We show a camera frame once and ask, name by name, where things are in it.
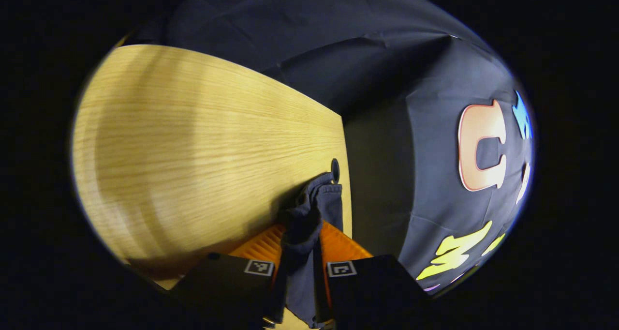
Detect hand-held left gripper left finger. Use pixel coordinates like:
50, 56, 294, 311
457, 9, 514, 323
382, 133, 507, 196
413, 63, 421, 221
169, 223, 287, 328

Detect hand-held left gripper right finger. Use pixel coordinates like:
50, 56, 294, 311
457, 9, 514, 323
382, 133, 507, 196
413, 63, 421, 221
314, 221, 432, 330

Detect dark grey jeans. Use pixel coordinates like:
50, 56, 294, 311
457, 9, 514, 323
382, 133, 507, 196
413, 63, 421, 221
270, 172, 345, 330

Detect black backdrop cloth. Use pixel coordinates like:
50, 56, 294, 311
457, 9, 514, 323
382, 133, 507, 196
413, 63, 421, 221
116, 0, 535, 297

